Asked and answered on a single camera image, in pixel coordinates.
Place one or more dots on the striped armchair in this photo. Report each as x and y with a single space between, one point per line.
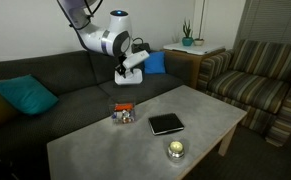
256 77

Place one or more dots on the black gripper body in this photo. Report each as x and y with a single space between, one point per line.
120 65

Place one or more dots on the teal throw pillow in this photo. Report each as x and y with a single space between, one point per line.
27 95

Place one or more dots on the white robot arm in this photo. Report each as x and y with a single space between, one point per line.
112 41

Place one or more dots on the orange packet in container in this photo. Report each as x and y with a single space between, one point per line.
121 107

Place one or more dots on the black notebook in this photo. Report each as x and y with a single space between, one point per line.
165 124

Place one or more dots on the teal plant pot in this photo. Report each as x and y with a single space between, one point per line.
187 41

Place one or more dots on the dark grey fabric sofa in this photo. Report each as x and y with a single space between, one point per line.
83 82

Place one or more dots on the clear plastic storage container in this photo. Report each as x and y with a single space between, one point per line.
125 116

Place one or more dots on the wooden side table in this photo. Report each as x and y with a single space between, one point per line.
193 63

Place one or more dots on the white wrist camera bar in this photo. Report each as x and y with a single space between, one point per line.
135 59

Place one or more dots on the grey top coffee table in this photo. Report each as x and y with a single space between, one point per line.
105 151

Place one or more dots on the silver tin candle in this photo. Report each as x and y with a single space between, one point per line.
175 150

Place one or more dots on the blue throw pillow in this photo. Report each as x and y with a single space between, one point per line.
154 64

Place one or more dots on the white square container lid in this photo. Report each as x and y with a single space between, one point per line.
129 78

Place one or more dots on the small white bowl planter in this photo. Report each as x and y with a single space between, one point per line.
198 42

